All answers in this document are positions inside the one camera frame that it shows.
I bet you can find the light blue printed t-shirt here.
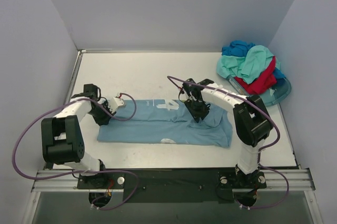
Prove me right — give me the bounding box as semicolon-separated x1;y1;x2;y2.
97;99;233;148

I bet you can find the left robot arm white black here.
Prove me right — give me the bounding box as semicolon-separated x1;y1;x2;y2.
41;84;111;188

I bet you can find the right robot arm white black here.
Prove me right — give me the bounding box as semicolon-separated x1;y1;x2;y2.
180;79;273;187

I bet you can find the royal blue t-shirt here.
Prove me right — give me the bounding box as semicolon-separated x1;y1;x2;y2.
221;39;288;83

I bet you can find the red t-shirt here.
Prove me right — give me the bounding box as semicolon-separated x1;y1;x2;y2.
234;56;276;95

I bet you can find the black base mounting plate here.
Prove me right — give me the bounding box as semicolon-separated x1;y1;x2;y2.
77;168;266;207

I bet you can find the translucent teal plastic basket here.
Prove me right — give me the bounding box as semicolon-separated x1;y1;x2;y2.
226;76;292;107

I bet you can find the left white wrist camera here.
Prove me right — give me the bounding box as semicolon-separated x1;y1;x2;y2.
108;94;126;113

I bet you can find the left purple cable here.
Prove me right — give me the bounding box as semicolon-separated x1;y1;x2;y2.
12;92;140;211

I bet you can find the aluminium front rail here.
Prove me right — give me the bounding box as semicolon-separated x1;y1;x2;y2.
25;168;323;223

